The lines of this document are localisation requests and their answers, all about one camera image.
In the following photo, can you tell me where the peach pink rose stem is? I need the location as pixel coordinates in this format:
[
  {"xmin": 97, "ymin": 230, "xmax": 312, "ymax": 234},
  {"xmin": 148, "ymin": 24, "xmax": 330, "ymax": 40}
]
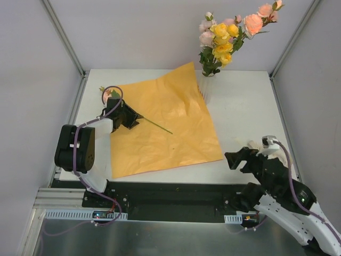
[{"xmin": 99, "ymin": 86, "xmax": 173, "ymax": 134}]

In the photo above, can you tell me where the orange wrapping paper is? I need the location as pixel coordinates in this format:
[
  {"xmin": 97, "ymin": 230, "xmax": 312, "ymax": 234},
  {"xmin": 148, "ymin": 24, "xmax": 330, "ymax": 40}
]
[{"xmin": 110, "ymin": 62, "xmax": 223, "ymax": 178}]

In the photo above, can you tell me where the light pink rose stem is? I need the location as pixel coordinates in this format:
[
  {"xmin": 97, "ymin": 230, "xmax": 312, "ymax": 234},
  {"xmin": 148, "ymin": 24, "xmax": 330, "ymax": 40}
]
[{"xmin": 199, "ymin": 12, "xmax": 216, "ymax": 77}]

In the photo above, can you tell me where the yellow rose stem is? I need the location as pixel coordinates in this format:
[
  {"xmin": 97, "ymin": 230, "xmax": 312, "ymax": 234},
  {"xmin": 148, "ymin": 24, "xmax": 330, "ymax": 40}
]
[{"xmin": 210, "ymin": 23, "xmax": 233, "ymax": 75}]

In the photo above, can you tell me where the cream ribbon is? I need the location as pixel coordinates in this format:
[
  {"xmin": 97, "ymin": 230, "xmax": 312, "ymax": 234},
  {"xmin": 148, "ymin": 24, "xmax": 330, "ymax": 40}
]
[{"xmin": 229, "ymin": 140, "xmax": 291, "ymax": 167}]

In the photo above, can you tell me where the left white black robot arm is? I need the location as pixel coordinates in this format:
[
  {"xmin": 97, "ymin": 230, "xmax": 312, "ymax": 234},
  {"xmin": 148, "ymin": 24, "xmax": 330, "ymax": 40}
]
[{"xmin": 54, "ymin": 100, "xmax": 143, "ymax": 207}]

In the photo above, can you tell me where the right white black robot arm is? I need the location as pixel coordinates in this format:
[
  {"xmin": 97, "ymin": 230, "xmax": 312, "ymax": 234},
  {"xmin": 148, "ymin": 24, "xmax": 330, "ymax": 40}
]
[{"xmin": 225, "ymin": 145, "xmax": 340, "ymax": 255}]

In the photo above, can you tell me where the white ribbed ceramic vase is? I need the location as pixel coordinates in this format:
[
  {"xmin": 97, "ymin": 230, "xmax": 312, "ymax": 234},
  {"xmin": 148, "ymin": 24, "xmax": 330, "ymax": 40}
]
[{"xmin": 198, "ymin": 74, "xmax": 216, "ymax": 105}]

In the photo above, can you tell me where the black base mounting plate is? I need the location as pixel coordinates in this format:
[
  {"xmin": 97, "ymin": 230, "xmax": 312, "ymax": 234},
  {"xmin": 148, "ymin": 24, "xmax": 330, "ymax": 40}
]
[{"xmin": 82, "ymin": 182, "xmax": 244, "ymax": 223}]

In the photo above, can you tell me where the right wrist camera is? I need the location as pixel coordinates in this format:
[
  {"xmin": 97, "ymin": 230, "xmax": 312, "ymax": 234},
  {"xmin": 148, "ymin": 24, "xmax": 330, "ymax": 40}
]
[{"xmin": 256, "ymin": 135, "xmax": 280, "ymax": 156}]

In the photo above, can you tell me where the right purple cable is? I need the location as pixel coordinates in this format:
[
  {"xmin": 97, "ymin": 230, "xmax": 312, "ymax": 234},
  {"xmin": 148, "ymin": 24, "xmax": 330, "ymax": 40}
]
[{"xmin": 226, "ymin": 141, "xmax": 341, "ymax": 241}]

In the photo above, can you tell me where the purple cable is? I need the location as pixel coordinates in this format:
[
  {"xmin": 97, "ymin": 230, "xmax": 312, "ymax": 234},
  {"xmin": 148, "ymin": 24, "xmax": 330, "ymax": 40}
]
[
  {"xmin": 42, "ymin": 85, "xmax": 124, "ymax": 236},
  {"xmin": 226, "ymin": 141, "xmax": 341, "ymax": 241}
]

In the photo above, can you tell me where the right white cable duct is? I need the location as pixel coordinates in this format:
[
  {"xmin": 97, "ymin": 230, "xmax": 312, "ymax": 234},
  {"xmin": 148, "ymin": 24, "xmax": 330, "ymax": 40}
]
[{"xmin": 224, "ymin": 214, "xmax": 243, "ymax": 225}]

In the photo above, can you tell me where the white cable duct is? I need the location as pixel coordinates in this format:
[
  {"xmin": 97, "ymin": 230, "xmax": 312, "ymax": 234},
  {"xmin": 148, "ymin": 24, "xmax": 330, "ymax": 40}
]
[
  {"xmin": 224, "ymin": 214, "xmax": 243, "ymax": 225},
  {"xmin": 45, "ymin": 210, "xmax": 128, "ymax": 221}
]

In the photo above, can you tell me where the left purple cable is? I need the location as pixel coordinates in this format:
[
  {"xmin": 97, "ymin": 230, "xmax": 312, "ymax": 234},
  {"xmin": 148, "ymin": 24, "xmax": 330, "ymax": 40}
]
[{"xmin": 42, "ymin": 85, "xmax": 124, "ymax": 236}]

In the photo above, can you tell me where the aluminium rail frame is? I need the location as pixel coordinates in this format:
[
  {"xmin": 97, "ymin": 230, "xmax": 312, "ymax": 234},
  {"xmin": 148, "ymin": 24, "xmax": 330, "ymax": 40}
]
[{"xmin": 33, "ymin": 188, "xmax": 85, "ymax": 209}]

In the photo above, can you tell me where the left aluminium corner post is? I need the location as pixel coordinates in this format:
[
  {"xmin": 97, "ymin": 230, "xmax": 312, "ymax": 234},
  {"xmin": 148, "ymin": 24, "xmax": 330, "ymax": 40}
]
[{"xmin": 40, "ymin": 0, "xmax": 86, "ymax": 78}]

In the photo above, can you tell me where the aluminium corner post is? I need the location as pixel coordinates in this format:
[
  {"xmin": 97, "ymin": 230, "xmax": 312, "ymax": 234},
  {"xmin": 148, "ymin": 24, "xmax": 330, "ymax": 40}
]
[
  {"xmin": 40, "ymin": 0, "xmax": 86, "ymax": 78},
  {"xmin": 269, "ymin": 0, "xmax": 322, "ymax": 81}
]

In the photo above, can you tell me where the left white cable duct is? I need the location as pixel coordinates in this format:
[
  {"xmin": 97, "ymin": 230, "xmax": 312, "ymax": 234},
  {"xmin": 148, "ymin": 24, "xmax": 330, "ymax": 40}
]
[{"xmin": 45, "ymin": 210, "xmax": 128, "ymax": 221}]

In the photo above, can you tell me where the right aluminium corner post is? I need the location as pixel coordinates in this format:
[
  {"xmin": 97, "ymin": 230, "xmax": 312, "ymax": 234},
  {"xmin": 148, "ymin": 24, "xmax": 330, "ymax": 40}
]
[{"xmin": 269, "ymin": 0, "xmax": 322, "ymax": 81}]

